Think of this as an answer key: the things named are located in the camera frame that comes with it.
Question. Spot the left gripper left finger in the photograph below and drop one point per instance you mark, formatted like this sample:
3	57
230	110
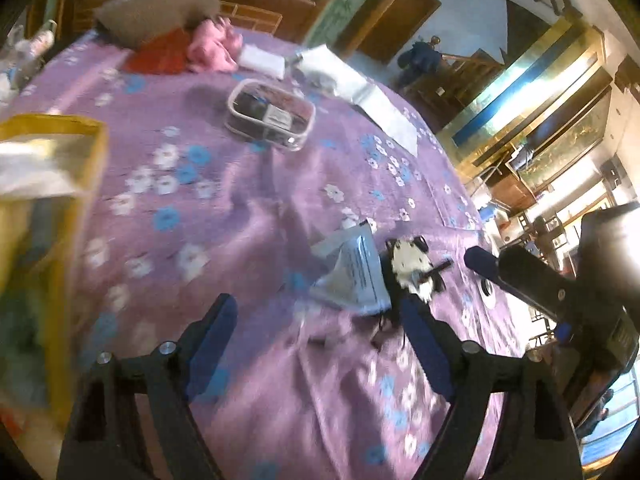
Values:
179	372

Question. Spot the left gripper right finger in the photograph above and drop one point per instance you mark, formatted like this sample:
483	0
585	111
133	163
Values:
459	371

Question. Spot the black electric motor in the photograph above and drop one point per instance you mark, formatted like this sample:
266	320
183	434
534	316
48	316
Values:
408	269

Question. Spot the silver foil packet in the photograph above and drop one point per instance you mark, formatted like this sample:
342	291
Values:
355	281

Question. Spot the purple floral tablecloth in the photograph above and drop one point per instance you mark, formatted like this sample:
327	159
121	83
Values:
186	210

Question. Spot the yellow-edged white foam box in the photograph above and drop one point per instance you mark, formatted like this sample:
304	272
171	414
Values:
51	169

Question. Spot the clear plastic container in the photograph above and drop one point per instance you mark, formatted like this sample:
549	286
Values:
264	112

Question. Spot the white paper sheets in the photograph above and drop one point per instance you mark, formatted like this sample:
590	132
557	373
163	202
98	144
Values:
332	75

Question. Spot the person in dark clothes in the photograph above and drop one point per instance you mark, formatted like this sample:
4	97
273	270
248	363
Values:
421	59

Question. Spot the red cloth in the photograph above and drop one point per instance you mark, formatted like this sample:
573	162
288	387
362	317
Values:
163	55

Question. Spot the white rectangular box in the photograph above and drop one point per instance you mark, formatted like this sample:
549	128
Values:
261	61

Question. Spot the pink plush cloth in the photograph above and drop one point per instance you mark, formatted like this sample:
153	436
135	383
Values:
215	47

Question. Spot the wooden door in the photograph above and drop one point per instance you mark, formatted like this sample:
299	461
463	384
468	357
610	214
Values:
396	27

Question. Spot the brown fuzzy cushion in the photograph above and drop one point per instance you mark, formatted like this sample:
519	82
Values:
132	23

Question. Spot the clear plastic bags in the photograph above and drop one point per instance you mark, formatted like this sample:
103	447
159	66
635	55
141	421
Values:
22	57

